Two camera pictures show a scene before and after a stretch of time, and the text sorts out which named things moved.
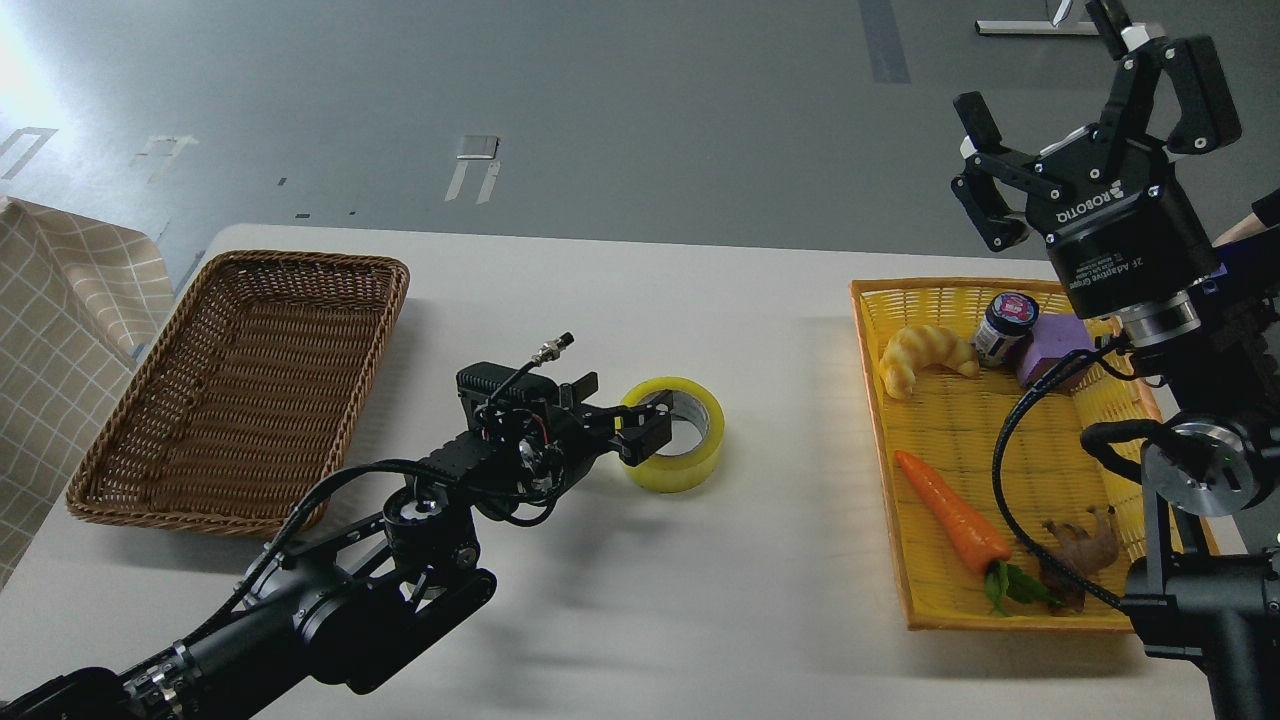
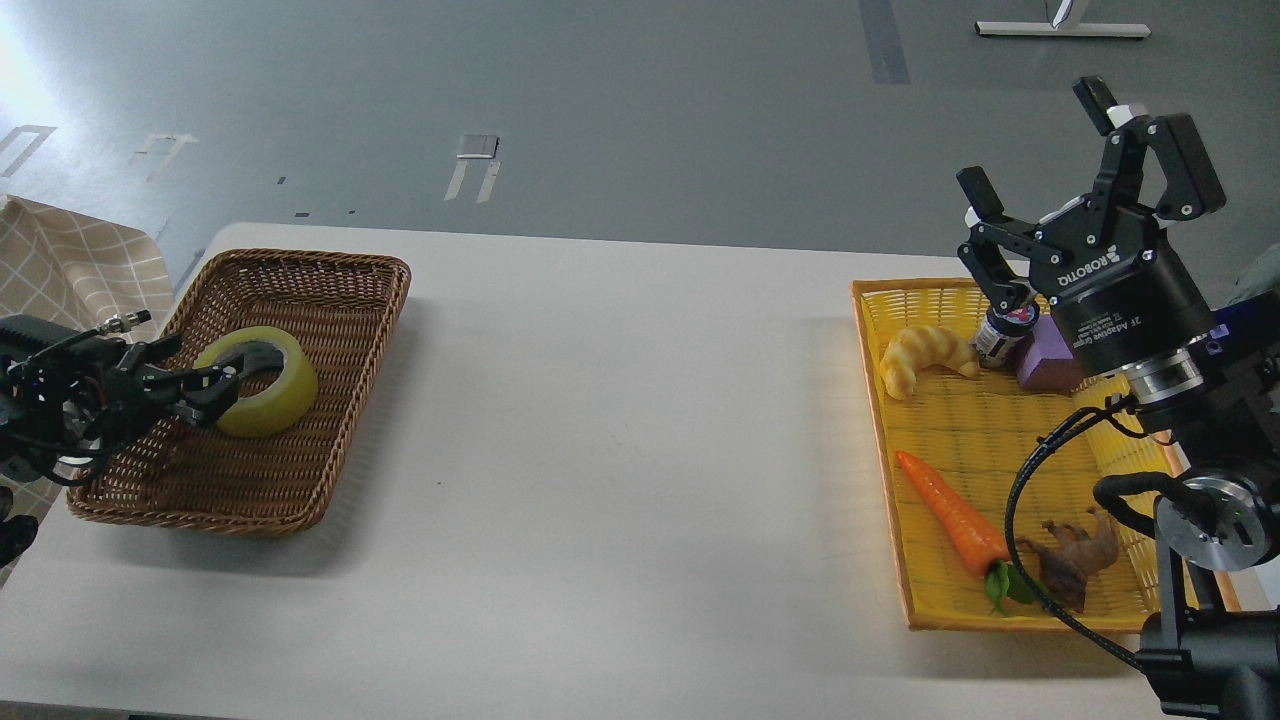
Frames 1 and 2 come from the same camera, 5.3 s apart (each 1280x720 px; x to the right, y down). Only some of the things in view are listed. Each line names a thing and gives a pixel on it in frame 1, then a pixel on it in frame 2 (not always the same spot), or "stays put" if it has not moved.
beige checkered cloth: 79,292 stays put
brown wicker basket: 245,407 stays put
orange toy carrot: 970,538 stays put
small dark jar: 1006,330 stays put
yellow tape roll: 669,473 → 283,404
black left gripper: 534,445 → 68,395
